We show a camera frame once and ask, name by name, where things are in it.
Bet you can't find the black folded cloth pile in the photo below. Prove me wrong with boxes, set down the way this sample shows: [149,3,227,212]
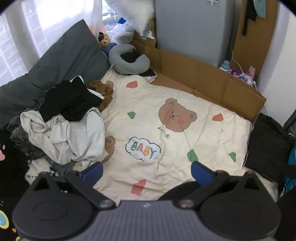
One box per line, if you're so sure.
[245,113,292,186]

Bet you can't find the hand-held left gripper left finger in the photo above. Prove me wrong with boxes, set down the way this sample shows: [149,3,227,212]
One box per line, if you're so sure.
[31,161,116,210]

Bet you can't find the light grey hoodie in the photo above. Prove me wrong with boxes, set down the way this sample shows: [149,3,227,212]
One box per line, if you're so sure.
[20,107,109,165]

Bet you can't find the teal printed bag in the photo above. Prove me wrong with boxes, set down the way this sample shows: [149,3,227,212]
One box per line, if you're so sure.
[283,146,296,193]

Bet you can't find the black pants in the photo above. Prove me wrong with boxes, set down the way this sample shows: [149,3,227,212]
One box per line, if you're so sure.
[40,80,79,122]

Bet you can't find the clear plastic bag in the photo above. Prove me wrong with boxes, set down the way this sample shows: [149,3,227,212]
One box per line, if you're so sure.
[109,23,136,44]

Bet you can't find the white cable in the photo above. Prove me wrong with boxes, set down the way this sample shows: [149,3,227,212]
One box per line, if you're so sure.
[230,42,247,73]

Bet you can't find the black top with white collar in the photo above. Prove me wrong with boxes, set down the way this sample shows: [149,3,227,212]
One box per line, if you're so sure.
[61,75,105,122]

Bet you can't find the brown cardboard sheet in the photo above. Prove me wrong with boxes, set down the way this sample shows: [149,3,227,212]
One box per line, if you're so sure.
[131,19,266,122]

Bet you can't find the white black patterned cloth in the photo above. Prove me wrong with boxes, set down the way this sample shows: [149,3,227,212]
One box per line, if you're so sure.
[25,160,77,183]

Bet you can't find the brown wooden board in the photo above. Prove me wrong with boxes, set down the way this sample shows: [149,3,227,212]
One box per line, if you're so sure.
[232,0,278,81]

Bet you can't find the grey cabinet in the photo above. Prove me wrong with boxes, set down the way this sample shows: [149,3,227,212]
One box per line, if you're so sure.
[154,0,242,68]

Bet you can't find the white plastic bag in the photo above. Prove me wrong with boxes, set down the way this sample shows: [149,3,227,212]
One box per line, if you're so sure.
[105,0,155,37]

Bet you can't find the black hanging strap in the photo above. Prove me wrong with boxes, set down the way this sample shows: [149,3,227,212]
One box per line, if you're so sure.
[242,0,257,36]

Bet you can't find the brown garment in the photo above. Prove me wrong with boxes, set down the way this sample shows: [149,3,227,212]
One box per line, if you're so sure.
[87,80,114,112]

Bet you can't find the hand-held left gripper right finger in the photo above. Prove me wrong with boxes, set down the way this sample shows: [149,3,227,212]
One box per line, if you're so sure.
[177,161,264,210]

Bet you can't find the grey camouflage pants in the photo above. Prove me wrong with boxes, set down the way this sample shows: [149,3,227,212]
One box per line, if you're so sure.
[7,98,79,174]

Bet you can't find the brown teddy bear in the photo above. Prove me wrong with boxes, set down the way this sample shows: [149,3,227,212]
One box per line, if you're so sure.
[97,32,117,55]

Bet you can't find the purple white packet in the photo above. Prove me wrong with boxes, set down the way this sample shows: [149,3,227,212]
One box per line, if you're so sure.
[231,69,255,84]

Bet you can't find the black paw-print cloth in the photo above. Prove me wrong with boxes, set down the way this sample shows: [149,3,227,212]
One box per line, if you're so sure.
[0,128,30,241]

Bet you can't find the teal hanging cloth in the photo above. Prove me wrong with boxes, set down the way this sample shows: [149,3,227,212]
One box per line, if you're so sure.
[252,0,269,18]

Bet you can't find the cream bear-print blanket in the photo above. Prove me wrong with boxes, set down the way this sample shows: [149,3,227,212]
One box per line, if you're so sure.
[25,68,278,202]

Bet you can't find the grey neck pillow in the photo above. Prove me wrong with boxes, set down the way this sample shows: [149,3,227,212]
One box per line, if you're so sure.
[108,43,151,75]

